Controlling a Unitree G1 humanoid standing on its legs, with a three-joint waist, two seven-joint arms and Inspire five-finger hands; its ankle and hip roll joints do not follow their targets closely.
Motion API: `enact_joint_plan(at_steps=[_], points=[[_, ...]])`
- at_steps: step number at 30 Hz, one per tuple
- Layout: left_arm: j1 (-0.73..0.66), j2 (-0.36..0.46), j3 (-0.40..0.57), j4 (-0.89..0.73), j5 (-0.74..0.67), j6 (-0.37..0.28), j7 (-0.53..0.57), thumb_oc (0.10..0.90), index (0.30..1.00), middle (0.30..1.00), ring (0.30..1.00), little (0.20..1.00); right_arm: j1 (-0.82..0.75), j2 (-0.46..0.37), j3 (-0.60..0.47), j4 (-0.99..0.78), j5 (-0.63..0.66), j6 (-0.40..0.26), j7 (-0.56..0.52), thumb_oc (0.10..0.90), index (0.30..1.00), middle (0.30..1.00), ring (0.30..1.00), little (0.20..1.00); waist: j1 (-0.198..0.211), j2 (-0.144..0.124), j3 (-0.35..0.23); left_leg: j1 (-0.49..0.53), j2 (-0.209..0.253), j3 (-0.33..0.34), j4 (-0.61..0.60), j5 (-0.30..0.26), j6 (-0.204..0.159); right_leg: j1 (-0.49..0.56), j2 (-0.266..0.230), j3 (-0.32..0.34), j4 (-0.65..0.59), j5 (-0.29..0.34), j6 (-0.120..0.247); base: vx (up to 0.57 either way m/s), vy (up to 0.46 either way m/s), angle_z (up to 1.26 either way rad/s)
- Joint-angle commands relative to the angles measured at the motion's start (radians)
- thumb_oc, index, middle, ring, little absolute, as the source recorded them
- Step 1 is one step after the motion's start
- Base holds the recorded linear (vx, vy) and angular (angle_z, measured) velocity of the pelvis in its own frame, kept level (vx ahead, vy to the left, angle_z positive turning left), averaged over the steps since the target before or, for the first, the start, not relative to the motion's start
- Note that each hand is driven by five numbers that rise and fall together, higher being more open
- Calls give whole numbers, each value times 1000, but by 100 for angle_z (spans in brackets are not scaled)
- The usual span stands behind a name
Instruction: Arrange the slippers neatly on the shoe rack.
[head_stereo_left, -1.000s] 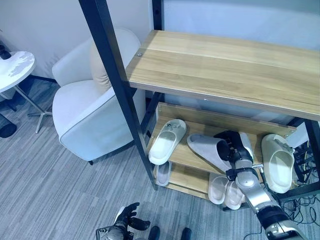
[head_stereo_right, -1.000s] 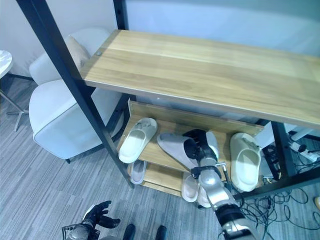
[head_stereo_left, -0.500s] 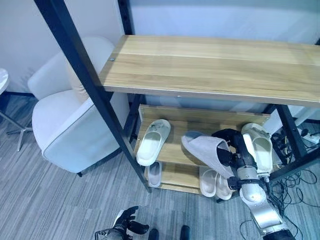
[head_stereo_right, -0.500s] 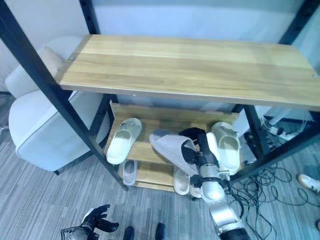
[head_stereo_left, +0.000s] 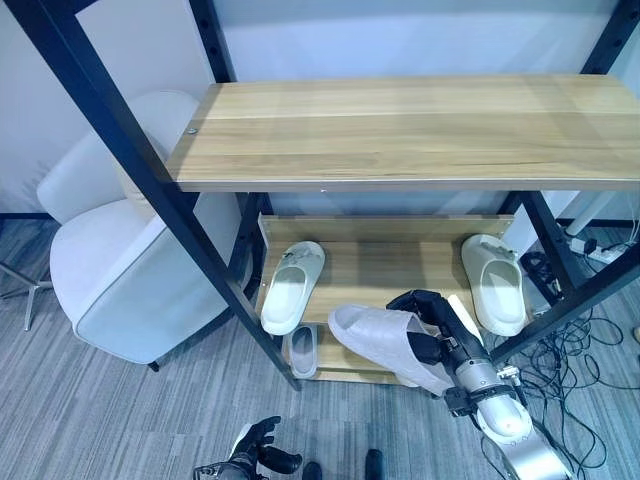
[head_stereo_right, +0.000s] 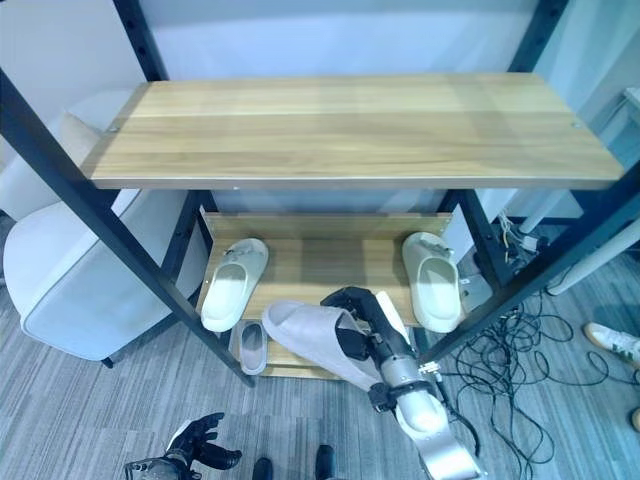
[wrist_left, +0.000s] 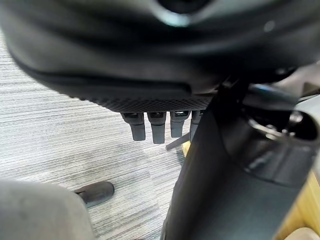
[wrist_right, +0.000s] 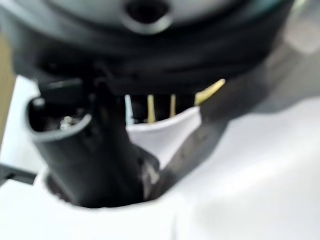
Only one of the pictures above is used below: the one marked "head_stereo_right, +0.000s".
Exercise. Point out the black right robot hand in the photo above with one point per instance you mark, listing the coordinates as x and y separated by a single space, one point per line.
370 315

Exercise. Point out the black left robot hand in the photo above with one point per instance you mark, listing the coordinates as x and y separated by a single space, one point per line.
200 440

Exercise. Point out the grey fabric slipper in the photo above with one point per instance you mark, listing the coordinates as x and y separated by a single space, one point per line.
305 325
251 350

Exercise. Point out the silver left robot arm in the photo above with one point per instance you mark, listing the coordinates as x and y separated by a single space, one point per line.
155 467

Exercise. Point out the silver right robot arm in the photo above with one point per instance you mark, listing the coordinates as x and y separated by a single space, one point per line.
422 407

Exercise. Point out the cream foam slide slipper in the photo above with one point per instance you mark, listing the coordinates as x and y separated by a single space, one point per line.
434 295
227 290

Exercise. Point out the dark left robot foot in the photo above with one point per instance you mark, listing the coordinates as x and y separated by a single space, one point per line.
262 470

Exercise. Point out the dark robot foot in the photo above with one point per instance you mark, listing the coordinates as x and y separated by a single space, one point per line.
262 470
325 462

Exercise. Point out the wooden shelf board with lip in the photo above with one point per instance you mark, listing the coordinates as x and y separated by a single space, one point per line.
325 260

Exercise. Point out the low narrow wooden shelf board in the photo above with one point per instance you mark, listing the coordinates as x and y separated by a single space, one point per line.
287 359

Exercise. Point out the grey metal floor plate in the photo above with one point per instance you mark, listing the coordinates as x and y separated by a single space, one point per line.
475 290

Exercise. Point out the dark right robot foot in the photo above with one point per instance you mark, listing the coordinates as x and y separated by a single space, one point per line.
325 462

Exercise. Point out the white power strip with plugs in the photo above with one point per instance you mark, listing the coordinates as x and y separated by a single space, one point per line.
520 240

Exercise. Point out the large light wooden shelf board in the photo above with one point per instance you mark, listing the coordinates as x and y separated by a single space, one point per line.
350 130

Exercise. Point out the white upholstered armchair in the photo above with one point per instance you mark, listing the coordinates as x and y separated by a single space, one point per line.
75 280

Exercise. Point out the person's white green sneaker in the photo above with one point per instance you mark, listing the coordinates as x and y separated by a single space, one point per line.
612 342

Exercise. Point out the black metal shoe rack frame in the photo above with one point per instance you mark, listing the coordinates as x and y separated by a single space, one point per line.
102 212

